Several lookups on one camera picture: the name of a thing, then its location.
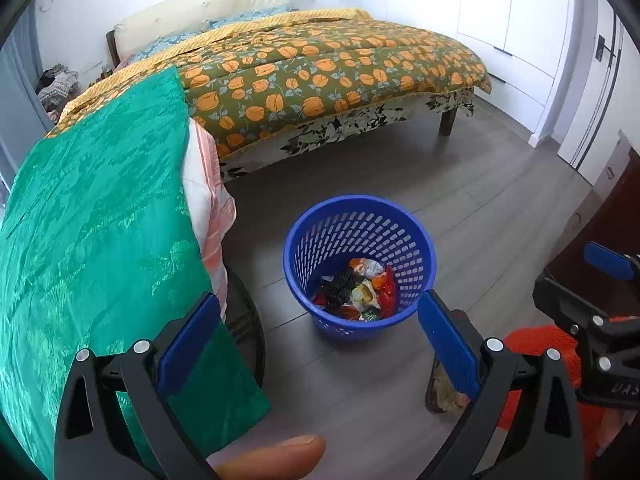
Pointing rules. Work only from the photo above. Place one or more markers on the blue floral pillow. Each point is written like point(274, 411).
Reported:
point(250, 16)
point(165, 45)

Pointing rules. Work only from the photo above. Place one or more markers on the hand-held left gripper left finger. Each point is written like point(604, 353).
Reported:
point(190, 345)

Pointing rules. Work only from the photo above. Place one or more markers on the brown slipper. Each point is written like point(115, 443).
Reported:
point(442, 390)

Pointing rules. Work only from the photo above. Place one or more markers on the green floral tablecloth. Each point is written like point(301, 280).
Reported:
point(100, 235)

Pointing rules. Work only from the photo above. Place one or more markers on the orange snack packet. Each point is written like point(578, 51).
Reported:
point(365, 266)

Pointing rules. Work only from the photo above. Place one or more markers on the pink striped cloth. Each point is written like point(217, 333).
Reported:
point(212, 210)

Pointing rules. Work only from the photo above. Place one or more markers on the orange clothing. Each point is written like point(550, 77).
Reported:
point(535, 340)

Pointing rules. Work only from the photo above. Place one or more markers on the white door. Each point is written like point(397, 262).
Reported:
point(600, 85)

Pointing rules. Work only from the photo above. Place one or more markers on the pile of clothes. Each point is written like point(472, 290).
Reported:
point(57, 85)

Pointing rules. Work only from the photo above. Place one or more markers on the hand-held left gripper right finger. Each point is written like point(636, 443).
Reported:
point(450, 345)

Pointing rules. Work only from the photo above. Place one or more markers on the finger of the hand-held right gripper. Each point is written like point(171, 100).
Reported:
point(560, 300)
point(607, 260)

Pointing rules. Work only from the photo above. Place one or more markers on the blue plastic basket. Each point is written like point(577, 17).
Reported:
point(320, 240)

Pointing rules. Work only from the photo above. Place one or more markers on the wooden bed leg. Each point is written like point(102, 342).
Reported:
point(448, 122)

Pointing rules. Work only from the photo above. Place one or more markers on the black floral bed valance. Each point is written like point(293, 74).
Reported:
point(350, 125)

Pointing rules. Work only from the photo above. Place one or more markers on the white wardrobe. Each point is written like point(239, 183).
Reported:
point(475, 25)

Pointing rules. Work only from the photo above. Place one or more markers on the black mesh net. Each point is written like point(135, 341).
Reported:
point(337, 287)

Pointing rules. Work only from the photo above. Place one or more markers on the red snack packet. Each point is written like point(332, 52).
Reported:
point(387, 295)

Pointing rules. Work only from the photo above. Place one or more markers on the dark wooden cabinet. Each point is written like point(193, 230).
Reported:
point(610, 210)

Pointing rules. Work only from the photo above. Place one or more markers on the person's left hand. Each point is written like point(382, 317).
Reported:
point(270, 460)

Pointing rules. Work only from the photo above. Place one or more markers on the grey-blue curtain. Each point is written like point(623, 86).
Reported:
point(15, 110)

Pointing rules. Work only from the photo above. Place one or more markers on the cream padded headboard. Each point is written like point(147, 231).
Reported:
point(200, 10)

